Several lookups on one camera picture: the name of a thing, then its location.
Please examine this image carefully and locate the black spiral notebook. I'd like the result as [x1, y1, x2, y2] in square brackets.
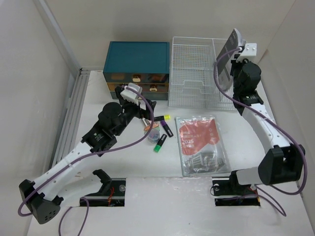
[217, 28, 246, 91]

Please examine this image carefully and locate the amber middle left drawer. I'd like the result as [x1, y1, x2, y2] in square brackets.
[107, 83, 141, 91]

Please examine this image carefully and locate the orange pastel highlighter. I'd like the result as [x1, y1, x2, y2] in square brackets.
[144, 122, 159, 131]

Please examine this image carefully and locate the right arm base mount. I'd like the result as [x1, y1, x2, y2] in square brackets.
[210, 177, 260, 207]

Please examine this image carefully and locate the aluminium rail frame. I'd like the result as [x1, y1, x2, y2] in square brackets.
[48, 69, 90, 168]

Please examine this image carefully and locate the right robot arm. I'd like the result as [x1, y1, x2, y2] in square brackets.
[228, 59, 305, 194]

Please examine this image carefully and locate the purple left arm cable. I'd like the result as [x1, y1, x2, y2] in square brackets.
[18, 86, 155, 236]

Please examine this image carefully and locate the yellow cap black highlighter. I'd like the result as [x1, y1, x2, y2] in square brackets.
[154, 115, 170, 122]

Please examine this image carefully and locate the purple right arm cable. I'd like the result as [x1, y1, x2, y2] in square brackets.
[213, 48, 307, 217]

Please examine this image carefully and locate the purple cap black highlighter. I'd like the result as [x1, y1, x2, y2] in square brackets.
[160, 120, 174, 137]

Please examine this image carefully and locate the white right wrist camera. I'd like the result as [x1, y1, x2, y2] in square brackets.
[236, 43, 257, 62]

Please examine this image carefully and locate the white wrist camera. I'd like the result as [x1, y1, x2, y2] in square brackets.
[121, 83, 142, 105]
[236, 43, 257, 62]

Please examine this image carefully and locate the red booklet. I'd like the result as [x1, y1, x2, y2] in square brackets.
[175, 115, 231, 177]

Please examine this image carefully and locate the white wire file rack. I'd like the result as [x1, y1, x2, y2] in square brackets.
[168, 37, 236, 112]

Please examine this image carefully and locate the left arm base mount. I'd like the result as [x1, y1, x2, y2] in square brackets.
[85, 178, 126, 207]

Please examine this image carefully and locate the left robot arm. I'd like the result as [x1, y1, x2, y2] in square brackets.
[17, 99, 157, 224]

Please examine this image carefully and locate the teal drawer organizer box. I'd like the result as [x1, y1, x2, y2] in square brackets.
[102, 41, 170, 101]

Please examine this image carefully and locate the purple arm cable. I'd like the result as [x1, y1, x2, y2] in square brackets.
[18, 86, 155, 236]
[213, 48, 307, 217]

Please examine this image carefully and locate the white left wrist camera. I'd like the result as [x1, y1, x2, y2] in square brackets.
[121, 83, 142, 105]

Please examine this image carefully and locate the green cap black highlighter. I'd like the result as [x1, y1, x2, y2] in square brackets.
[154, 134, 167, 153]

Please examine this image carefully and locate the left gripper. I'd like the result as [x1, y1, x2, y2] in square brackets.
[114, 90, 156, 137]

